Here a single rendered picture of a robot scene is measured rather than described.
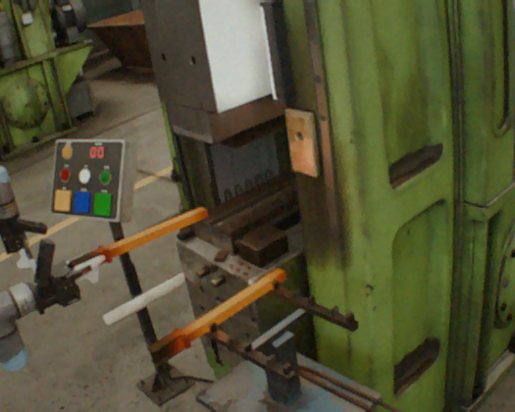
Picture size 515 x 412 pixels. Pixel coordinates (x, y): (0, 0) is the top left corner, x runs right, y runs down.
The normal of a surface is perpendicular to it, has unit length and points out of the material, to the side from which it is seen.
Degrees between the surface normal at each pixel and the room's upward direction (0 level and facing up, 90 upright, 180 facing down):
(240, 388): 0
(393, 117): 89
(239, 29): 90
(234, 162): 90
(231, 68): 90
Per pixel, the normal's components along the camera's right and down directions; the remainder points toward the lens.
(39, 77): 0.64, 0.25
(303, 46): -0.74, 0.39
